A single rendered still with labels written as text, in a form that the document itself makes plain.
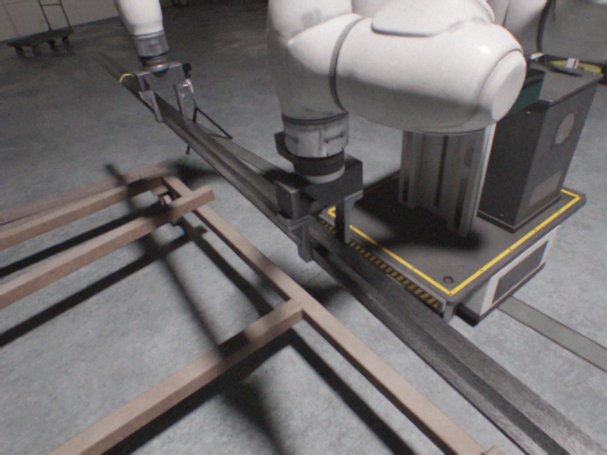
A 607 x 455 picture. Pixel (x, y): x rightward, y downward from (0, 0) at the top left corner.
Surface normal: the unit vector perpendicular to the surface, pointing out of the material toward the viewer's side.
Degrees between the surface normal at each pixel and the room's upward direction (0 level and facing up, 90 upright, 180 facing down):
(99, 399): 0
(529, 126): 90
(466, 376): 75
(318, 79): 94
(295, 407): 0
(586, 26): 123
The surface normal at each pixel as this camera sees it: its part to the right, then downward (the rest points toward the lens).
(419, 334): -0.82, 0.18
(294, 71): -0.61, 0.51
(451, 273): -0.08, -0.79
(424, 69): -0.59, 0.08
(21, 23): 0.69, 0.39
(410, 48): -0.54, -0.17
